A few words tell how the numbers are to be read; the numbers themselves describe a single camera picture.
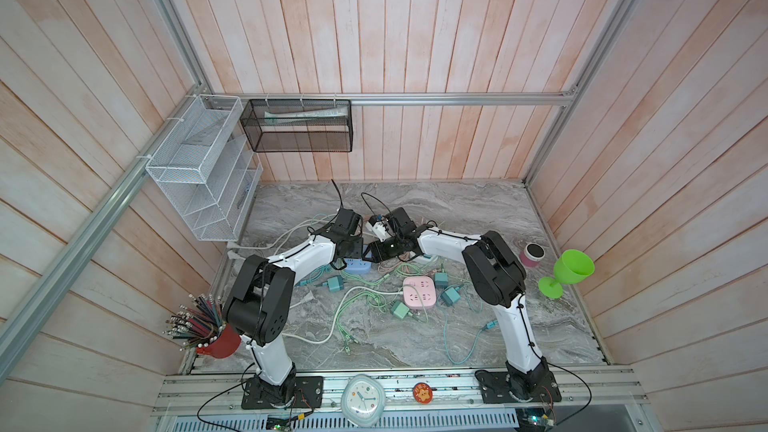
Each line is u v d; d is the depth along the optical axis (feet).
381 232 3.00
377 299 2.89
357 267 3.05
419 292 2.87
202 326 2.35
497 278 1.86
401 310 2.81
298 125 3.39
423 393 2.40
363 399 2.30
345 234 2.44
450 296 2.89
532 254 3.04
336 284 2.96
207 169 2.38
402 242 2.61
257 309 1.55
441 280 2.98
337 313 2.81
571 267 2.57
